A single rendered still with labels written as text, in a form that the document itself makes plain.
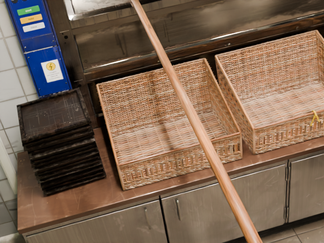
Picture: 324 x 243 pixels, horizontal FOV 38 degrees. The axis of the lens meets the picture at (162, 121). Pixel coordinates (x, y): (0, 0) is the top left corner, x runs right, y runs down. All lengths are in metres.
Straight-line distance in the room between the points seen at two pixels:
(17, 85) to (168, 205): 0.89
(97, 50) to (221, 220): 0.99
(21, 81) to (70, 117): 0.37
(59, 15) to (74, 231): 0.94
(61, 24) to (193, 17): 0.61
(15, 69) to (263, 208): 1.33
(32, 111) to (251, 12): 1.12
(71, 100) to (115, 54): 0.31
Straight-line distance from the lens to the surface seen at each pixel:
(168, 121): 2.38
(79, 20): 2.15
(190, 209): 2.18
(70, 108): 2.07
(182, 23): 2.27
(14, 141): 2.46
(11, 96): 2.32
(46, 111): 2.10
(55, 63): 2.20
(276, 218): 2.45
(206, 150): 1.26
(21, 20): 2.11
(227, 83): 2.26
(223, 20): 2.32
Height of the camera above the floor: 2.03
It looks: 37 degrees down
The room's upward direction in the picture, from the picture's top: 9 degrees counter-clockwise
